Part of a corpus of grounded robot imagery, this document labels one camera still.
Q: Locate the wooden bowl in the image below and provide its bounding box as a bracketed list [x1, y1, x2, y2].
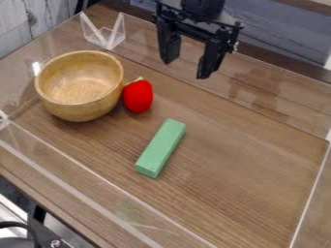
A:
[34, 50, 124, 122]

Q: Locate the green rectangular block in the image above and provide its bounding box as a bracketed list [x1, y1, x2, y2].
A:
[134, 119, 186, 178]

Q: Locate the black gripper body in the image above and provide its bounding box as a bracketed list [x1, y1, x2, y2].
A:
[153, 0, 244, 53]

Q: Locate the black cable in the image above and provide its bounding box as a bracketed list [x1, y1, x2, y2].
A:
[0, 220, 30, 240]

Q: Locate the black table leg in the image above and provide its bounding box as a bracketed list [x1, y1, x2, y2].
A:
[26, 204, 72, 248]

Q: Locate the clear acrylic tray wall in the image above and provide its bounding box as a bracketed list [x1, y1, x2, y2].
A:
[0, 112, 216, 248]

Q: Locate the red plush strawberry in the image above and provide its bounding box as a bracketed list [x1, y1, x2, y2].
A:
[122, 77, 153, 113]

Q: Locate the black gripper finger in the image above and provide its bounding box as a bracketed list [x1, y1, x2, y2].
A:
[156, 17, 181, 64]
[196, 39, 226, 79]

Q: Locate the clear acrylic corner bracket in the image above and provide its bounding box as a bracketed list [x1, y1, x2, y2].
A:
[78, 13, 125, 50]

